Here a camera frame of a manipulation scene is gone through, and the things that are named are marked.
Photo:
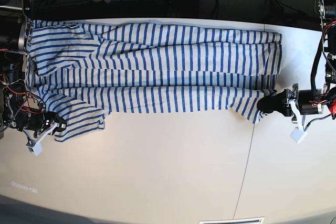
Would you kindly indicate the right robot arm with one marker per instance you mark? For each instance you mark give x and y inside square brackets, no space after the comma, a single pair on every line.
[21,109]

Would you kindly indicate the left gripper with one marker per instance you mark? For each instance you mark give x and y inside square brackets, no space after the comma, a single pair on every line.
[281,102]

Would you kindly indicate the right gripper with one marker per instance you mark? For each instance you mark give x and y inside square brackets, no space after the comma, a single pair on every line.
[38,122]

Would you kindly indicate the blue white striped T-shirt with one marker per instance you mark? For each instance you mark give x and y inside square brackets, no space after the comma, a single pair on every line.
[83,72]

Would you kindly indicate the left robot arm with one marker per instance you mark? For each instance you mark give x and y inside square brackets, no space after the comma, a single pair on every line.
[326,48]

